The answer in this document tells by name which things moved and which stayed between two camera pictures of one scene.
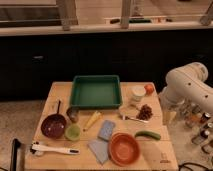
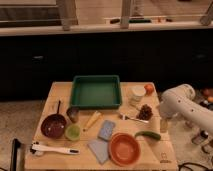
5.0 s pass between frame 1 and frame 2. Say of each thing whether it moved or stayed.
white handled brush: stayed
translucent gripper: moved
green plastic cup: stayed
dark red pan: stayed
